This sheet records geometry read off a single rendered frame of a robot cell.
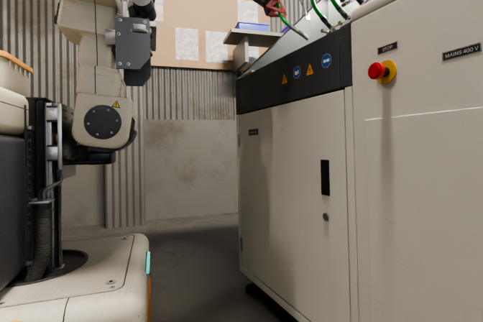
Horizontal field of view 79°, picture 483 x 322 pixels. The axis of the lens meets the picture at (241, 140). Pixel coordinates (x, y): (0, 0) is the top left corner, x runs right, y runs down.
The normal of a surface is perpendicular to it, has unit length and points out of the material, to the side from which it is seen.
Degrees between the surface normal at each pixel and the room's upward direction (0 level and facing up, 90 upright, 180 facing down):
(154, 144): 90
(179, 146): 90
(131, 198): 90
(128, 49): 90
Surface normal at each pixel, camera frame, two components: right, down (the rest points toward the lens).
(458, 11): -0.90, 0.01
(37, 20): 0.29, -0.02
